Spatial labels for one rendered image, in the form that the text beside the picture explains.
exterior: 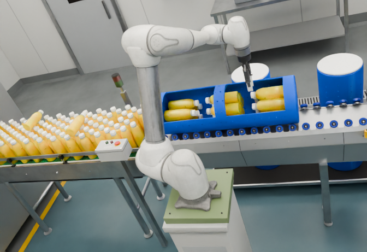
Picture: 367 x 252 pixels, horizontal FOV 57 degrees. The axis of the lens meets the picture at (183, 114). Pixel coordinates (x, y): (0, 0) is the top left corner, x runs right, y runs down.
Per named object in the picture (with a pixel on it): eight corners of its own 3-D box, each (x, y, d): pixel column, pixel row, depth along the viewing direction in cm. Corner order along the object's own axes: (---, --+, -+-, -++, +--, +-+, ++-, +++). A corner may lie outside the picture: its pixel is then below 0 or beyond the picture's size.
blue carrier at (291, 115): (300, 133, 196) (295, 93, 180) (163, 143, 226) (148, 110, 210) (298, 103, 217) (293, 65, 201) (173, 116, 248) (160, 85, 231)
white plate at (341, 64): (369, 54, 224) (369, 56, 224) (327, 51, 242) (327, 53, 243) (353, 76, 210) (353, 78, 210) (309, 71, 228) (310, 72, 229)
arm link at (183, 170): (197, 205, 155) (185, 171, 144) (168, 193, 167) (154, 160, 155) (215, 180, 165) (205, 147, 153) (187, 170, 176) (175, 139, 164)
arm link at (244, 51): (250, 39, 188) (252, 48, 191) (234, 42, 191) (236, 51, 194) (249, 46, 181) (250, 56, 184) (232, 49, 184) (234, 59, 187)
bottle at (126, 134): (136, 144, 241) (127, 124, 231) (138, 150, 236) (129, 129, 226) (128, 148, 241) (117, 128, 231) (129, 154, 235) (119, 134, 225)
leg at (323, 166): (332, 226, 246) (328, 165, 212) (324, 226, 248) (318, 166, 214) (332, 220, 250) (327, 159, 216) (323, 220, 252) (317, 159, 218)
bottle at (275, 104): (286, 97, 192) (253, 101, 198) (288, 110, 193) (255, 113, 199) (286, 95, 198) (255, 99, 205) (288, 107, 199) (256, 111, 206)
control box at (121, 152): (127, 160, 214) (121, 148, 208) (100, 162, 221) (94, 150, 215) (132, 149, 221) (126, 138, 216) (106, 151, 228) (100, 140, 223)
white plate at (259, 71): (228, 70, 263) (228, 71, 264) (235, 86, 240) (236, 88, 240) (262, 59, 261) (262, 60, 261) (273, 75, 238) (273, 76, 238)
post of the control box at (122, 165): (166, 246, 273) (118, 157, 219) (161, 246, 274) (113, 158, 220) (167, 242, 276) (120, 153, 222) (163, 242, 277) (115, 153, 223)
